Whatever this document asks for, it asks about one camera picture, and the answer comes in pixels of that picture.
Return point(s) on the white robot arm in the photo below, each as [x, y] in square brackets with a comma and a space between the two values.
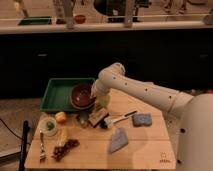
[195, 142]

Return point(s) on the metal fork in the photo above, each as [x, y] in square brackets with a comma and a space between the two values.
[42, 150]

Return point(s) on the blue sponge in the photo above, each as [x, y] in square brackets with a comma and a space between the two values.
[141, 120]

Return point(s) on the dark brown bowl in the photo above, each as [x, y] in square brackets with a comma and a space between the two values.
[81, 92]

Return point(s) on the green cup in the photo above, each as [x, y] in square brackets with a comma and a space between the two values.
[104, 100]

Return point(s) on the small metal cup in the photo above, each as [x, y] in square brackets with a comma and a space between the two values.
[83, 119]

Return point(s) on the wooden block brush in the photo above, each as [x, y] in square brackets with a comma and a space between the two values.
[96, 117]

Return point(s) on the black white dish brush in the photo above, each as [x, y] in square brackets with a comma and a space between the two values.
[108, 122]

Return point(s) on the blue grey cloth wedge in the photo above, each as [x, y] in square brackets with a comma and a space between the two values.
[118, 140]

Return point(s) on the background green tray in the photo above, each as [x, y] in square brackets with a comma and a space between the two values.
[43, 20]

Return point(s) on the purple grapes bunch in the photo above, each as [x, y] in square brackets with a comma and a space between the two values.
[60, 152]

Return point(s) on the yellow banana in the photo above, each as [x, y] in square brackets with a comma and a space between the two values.
[63, 137]

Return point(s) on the green plastic tray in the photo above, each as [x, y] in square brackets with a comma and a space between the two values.
[57, 94]

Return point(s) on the black stand pole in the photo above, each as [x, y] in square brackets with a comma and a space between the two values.
[24, 140]

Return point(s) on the background orange bowl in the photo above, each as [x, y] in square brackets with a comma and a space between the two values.
[80, 19]

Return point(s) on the orange fruit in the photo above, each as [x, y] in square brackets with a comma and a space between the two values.
[61, 117]

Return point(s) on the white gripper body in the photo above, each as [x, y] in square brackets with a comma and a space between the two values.
[99, 89]

